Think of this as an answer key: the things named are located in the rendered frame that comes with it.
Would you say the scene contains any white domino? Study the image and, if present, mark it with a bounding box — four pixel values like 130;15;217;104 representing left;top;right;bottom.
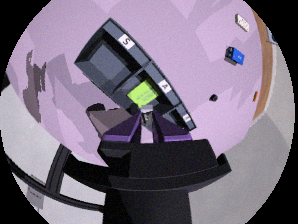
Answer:
236;14;249;32

